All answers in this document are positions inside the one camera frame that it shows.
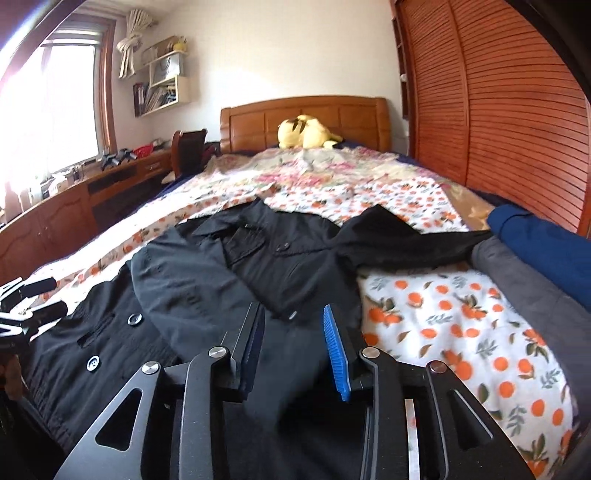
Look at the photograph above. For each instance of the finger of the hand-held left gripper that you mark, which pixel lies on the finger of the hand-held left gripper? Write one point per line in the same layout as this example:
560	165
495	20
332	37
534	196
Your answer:
39	287
48	314

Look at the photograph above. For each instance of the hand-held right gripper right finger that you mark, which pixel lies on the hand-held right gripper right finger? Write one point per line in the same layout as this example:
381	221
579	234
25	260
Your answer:
336	355

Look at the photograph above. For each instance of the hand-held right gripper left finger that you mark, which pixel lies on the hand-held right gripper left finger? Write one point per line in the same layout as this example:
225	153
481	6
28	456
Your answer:
251	355

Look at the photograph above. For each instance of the black coat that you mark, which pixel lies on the black coat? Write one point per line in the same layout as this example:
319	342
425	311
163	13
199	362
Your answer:
207	277

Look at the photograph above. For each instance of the person's left hand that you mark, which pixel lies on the person's left hand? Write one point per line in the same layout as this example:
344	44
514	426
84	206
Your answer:
10	376

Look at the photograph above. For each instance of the wooden desk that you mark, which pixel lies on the wooden desk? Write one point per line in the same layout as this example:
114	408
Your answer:
55	221

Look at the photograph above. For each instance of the orange print blanket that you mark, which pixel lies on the orange print blanket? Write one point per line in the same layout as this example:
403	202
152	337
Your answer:
438	323

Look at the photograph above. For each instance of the black gadget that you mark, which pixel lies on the black gadget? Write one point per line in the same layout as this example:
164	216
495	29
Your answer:
125	155
108	160

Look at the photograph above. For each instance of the red basket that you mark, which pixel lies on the red basket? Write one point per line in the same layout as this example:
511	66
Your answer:
143	151

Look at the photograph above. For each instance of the pink floral blanket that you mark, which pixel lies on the pink floral blanket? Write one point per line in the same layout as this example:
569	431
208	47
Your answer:
314	180

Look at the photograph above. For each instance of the window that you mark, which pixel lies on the window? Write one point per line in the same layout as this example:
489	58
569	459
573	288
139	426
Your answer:
55	106

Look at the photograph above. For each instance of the folded grey cloth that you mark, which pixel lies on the folded grey cloth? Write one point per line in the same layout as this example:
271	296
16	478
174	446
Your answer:
521	286

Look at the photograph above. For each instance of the wooden chair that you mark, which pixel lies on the wooden chair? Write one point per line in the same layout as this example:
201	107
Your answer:
187	152

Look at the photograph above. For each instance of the tan bed cover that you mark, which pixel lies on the tan bed cover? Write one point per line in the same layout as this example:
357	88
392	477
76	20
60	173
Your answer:
475	207

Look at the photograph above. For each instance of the row of books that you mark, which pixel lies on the row of books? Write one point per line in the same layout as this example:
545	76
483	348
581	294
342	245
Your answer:
154	99

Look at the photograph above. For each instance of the yellow plush toy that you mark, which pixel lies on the yellow plush toy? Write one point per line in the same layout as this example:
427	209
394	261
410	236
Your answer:
307	131

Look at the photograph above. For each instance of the folded blue cloth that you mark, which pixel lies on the folded blue cloth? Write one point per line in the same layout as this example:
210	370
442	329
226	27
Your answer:
540	244

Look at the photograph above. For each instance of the wooden bed headboard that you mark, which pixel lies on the wooden bed headboard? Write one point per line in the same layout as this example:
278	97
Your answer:
258	122

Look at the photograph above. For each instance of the tied cream curtain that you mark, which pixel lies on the tied cream curtain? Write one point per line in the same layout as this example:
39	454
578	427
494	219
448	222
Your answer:
129	50

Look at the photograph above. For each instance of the wooden louvred wardrobe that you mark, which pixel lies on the wooden louvred wardrobe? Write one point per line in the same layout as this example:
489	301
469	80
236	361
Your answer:
508	115

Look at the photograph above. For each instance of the white wall shelf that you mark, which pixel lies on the white wall shelf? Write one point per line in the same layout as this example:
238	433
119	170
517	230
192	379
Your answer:
182	90

